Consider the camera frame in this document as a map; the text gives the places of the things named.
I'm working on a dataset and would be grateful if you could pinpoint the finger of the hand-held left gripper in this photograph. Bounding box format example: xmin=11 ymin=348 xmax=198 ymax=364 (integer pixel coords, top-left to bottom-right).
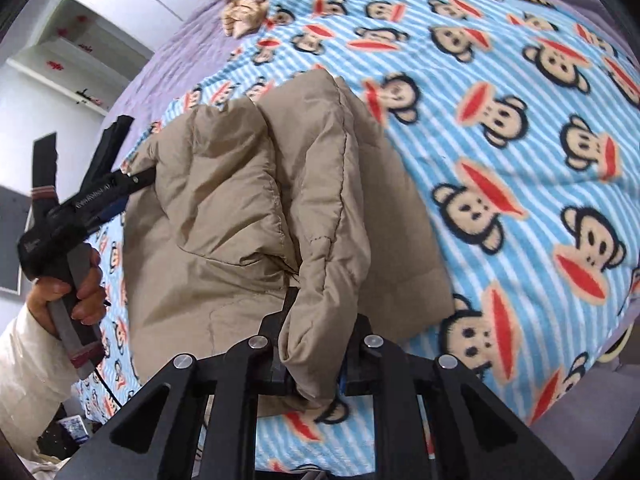
xmin=89 ymin=194 xmax=131 ymax=229
xmin=124 ymin=168 xmax=157 ymax=189

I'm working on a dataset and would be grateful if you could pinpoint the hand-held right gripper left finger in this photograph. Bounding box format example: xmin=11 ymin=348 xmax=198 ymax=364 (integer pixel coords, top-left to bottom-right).
xmin=54 ymin=287 xmax=301 ymax=480

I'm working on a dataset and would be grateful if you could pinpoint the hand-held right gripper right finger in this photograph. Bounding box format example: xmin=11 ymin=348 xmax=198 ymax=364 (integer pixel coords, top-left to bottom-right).
xmin=340 ymin=315 xmax=576 ymax=480

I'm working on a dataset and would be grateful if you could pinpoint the beige puffer jacket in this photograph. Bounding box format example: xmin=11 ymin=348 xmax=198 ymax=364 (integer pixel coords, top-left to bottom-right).
xmin=121 ymin=67 xmax=456 ymax=418

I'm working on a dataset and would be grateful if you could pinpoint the person's left forearm white sleeve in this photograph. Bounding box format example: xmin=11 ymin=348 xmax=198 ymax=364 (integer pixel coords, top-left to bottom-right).
xmin=0 ymin=305 xmax=93 ymax=461

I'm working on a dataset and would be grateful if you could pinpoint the person's left hand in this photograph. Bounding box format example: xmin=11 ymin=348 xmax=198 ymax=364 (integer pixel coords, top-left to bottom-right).
xmin=26 ymin=246 xmax=109 ymax=333

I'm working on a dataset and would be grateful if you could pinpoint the black cloth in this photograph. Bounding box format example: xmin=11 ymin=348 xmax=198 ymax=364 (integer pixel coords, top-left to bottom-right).
xmin=84 ymin=115 xmax=136 ymax=187

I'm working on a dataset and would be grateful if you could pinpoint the blue and white box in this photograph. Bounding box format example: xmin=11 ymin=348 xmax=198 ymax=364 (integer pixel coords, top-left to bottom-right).
xmin=60 ymin=412 xmax=88 ymax=443

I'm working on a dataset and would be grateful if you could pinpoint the cream curved object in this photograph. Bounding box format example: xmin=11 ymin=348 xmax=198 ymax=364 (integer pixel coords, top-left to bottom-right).
xmin=600 ymin=327 xmax=632 ymax=363

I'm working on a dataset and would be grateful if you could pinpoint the blue striped monkey print blanket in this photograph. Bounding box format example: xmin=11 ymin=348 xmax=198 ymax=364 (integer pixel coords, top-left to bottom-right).
xmin=75 ymin=0 xmax=640 ymax=476

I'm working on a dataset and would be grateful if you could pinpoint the wall-mounted flat screen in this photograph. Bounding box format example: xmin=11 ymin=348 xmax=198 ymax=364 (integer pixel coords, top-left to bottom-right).
xmin=0 ymin=185 xmax=33 ymax=296

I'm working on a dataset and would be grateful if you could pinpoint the black strap with striped band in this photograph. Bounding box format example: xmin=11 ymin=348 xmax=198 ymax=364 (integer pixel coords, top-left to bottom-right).
xmin=31 ymin=131 xmax=60 ymax=211

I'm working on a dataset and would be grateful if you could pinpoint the white wall shelf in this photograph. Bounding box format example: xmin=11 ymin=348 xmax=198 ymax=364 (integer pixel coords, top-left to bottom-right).
xmin=5 ymin=0 xmax=156 ymax=111

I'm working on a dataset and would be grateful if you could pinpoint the thin black cable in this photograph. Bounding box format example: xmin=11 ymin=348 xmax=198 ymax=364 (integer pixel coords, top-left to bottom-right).
xmin=92 ymin=360 xmax=126 ymax=408

